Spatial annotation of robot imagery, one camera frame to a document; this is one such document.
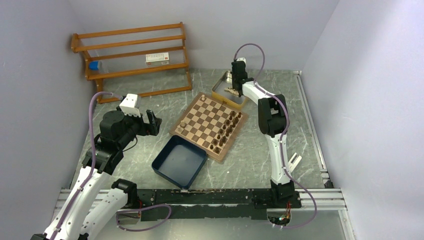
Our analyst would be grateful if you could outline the gold metal tin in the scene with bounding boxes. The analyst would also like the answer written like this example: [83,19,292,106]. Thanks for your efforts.
[211,70,247,110]

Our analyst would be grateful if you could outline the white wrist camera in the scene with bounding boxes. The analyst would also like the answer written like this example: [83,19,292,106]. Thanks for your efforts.
[236,57,247,64]
[119,93,142,118]

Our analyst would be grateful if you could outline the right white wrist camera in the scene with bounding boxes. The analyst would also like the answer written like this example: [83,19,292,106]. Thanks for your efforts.
[236,57,247,64]

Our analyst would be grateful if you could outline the blue square tray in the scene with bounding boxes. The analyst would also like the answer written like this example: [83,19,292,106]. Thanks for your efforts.
[151,135,208,190]

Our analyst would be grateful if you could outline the white red box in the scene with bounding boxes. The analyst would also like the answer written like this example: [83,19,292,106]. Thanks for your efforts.
[145,52,170,66]

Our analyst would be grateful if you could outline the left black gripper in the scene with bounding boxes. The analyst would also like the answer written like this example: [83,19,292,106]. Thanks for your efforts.
[116,105,161,148]

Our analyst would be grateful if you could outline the dark chess pieces group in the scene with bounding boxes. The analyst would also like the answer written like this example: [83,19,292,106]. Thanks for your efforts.
[209,110,243,155]

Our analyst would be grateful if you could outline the light chess pieces pile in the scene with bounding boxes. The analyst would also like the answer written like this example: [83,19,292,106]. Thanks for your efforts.
[224,87,239,96]

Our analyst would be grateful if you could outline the wooden chess board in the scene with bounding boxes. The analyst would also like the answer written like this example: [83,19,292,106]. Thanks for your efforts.
[169,92,248,162]

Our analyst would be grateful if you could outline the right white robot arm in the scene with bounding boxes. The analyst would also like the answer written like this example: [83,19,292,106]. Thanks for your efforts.
[231,58,295,208]

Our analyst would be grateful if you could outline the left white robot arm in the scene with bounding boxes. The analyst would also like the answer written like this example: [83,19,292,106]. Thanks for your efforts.
[31,108,162,240]

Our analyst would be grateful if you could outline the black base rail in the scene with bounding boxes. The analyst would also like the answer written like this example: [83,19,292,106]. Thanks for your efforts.
[137,188,302,222]

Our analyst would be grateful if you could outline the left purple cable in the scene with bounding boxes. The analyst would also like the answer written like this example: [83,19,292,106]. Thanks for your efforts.
[46,91,124,240]

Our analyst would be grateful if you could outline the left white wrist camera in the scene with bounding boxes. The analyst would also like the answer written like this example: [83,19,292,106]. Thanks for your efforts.
[119,93,142,118]

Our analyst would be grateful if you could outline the wooden shelf rack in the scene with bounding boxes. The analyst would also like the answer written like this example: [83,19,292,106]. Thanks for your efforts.
[70,22,193,97]

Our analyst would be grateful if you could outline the small white plastic part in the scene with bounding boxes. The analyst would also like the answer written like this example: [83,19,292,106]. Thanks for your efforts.
[288,152,303,173]

